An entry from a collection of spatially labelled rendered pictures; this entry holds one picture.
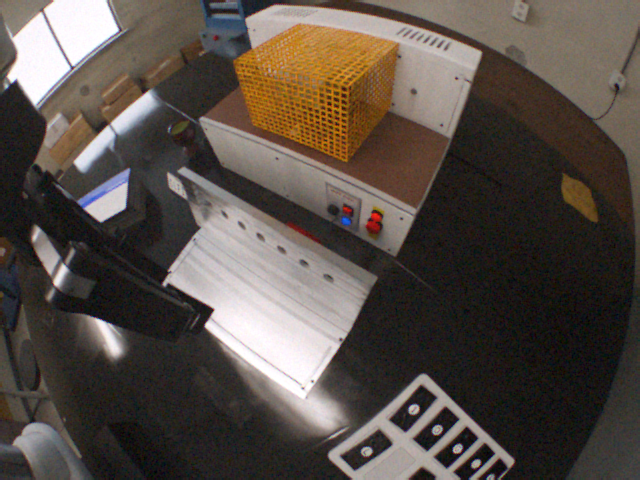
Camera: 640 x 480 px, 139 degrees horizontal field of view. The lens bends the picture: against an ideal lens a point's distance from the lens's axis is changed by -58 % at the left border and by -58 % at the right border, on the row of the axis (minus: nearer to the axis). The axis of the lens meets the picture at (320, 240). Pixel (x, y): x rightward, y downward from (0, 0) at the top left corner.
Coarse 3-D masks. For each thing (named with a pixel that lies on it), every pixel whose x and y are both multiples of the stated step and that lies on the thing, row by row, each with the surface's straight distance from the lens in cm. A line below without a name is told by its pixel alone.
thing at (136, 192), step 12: (132, 180) 91; (132, 192) 88; (144, 192) 96; (132, 204) 86; (144, 204) 92; (120, 216) 89; (132, 216) 89; (144, 216) 90; (108, 228) 95; (120, 228) 94
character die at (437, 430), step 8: (440, 416) 63; (448, 416) 64; (456, 416) 64; (432, 424) 63; (440, 424) 64; (448, 424) 65; (424, 432) 63; (432, 432) 63; (440, 432) 64; (416, 440) 63; (424, 440) 63; (432, 440) 64; (424, 448) 64
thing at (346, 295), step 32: (192, 192) 60; (224, 192) 51; (224, 224) 61; (256, 224) 50; (256, 256) 57; (288, 256) 50; (320, 256) 41; (320, 288) 52; (352, 288) 46; (352, 320) 53
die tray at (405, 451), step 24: (432, 384) 62; (384, 408) 61; (432, 408) 63; (456, 408) 65; (360, 432) 61; (384, 432) 61; (408, 432) 63; (456, 432) 67; (480, 432) 70; (336, 456) 62; (384, 456) 63; (408, 456) 65; (432, 456) 67; (504, 456) 77
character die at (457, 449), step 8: (464, 432) 66; (472, 432) 67; (456, 440) 67; (464, 440) 67; (472, 440) 69; (448, 448) 66; (456, 448) 67; (464, 448) 69; (440, 456) 67; (448, 456) 67; (456, 456) 68; (448, 464) 69
